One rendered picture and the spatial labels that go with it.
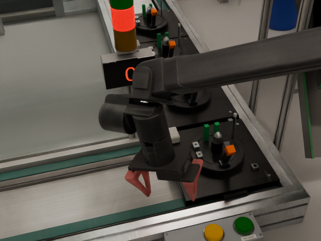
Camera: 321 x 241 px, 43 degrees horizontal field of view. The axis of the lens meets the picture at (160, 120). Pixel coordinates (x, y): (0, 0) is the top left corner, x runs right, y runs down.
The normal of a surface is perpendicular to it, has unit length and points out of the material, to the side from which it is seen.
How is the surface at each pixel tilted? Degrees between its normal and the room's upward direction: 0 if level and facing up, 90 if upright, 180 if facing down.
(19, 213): 0
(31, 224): 0
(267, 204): 0
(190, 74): 50
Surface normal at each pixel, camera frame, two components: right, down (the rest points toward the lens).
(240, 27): -0.04, -0.76
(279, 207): 0.25, 0.62
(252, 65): -0.54, -0.03
